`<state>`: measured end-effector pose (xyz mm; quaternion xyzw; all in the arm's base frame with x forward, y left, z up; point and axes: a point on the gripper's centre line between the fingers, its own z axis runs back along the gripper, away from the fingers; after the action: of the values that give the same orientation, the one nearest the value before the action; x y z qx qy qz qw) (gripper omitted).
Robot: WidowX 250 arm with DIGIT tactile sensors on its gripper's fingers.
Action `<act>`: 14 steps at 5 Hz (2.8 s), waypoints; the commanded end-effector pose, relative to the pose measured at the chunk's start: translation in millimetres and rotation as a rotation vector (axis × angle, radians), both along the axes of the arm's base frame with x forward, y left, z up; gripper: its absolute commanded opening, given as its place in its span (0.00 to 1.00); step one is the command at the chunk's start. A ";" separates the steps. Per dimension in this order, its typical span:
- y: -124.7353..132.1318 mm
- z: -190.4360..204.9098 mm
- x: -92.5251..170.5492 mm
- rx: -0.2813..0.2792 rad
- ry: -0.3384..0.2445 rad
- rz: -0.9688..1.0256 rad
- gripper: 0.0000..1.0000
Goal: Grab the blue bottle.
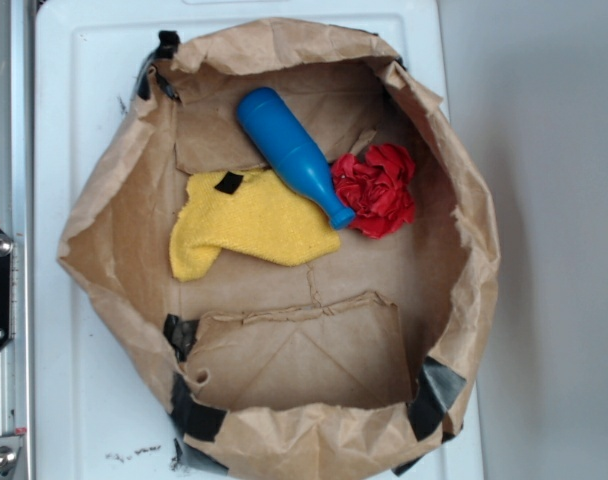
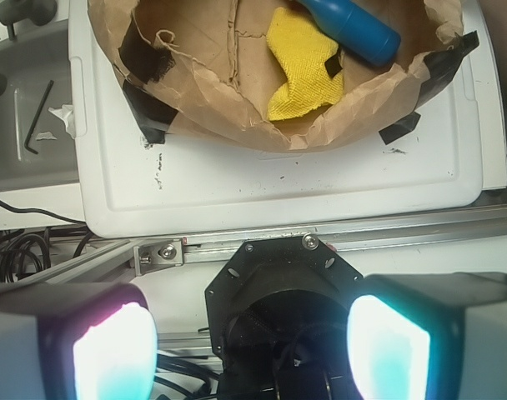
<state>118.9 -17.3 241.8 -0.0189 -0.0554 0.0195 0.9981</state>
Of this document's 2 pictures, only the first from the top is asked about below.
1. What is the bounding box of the crumpled red paper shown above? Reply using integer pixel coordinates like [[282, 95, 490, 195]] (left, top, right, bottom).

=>
[[331, 143, 415, 239]]

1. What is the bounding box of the brown paper bag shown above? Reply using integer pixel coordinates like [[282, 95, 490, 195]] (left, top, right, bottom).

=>
[[58, 18, 500, 479]]

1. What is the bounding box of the blue plastic bottle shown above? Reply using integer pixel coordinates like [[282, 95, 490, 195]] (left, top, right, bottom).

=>
[[236, 87, 355, 230]]

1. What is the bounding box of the aluminium frame rail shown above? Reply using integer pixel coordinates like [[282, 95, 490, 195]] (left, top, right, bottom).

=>
[[0, 1, 36, 479]]

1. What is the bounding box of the yellow microfiber cloth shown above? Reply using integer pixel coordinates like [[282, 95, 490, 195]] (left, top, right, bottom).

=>
[[169, 169, 341, 282]]

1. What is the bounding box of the white plastic tray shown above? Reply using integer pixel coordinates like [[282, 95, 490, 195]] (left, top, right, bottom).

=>
[[32, 0, 485, 480]]

